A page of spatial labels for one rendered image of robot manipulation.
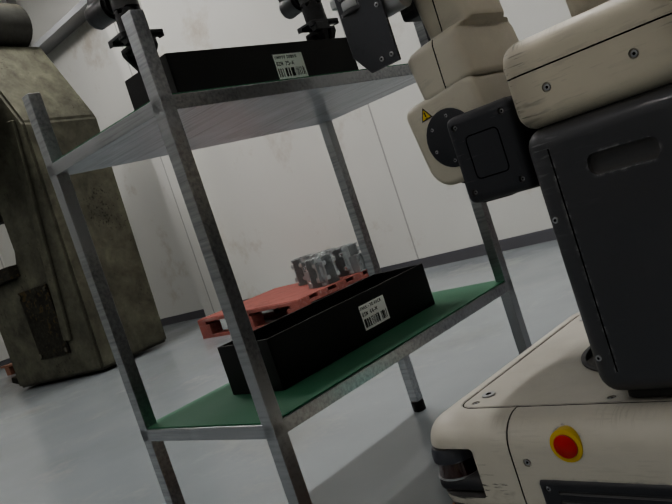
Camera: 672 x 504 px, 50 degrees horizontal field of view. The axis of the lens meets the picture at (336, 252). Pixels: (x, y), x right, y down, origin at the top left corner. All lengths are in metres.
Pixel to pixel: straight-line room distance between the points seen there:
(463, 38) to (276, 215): 5.31
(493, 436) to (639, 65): 0.59
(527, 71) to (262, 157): 5.54
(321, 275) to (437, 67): 3.91
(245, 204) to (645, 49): 5.98
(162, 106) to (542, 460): 0.84
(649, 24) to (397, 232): 4.80
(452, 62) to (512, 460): 0.66
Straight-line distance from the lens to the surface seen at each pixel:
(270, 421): 1.31
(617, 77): 1.00
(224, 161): 6.89
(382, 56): 1.36
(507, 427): 1.20
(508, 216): 5.15
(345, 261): 5.31
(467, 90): 1.28
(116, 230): 6.31
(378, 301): 1.75
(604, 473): 1.14
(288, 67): 1.76
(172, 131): 1.29
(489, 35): 1.38
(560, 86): 1.03
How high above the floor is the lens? 0.68
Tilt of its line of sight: 4 degrees down
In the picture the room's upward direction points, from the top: 18 degrees counter-clockwise
